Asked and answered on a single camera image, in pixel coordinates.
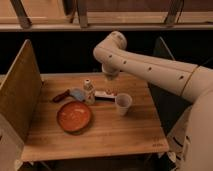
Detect right dark side panel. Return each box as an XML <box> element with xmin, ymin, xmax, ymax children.
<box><xmin>148</xmin><ymin>37</ymin><xmax>190</xmax><ymax>134</ymax></box>

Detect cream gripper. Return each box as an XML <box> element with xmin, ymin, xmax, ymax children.
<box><xmin>102</xmin><ymin>65</ymin><xmax>119</xmax><ymax>80</ymax></box>

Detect orange round plate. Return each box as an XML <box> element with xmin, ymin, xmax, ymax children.
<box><xmin>57</xmin><ymin>101</ymin><xmax>92</xmax><ymax>133</ymax></box>

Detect wooden shelf rack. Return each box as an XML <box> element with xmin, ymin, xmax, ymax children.
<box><xmin>0</xmin><ymin>0</ymin><xmax>213</xmax><ymax>32</ymax></box>

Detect small white patterned bottle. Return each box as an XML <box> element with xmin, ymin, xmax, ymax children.
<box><xmin>83</xmin><ymin>79</ymin><xmax>95</xmax><ymax>105</ymax></box>

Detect left wooden side panel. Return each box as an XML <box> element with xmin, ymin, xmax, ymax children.
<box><xmin>0</xmin><ymin>39</ymin><xmax>42</xmax><ymax>142</ymax></box>

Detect dark red handle tool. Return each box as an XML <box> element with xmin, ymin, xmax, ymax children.
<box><xmin>52</xmin><ymin>89</ymin><xmax>70</xmax><ymax>103</ymax></box>

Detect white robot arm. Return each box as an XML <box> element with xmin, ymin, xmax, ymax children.
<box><xmin>93</xmin><ymin>31</ymin><xmax>213</xmax><ymax>171</ymax></box>

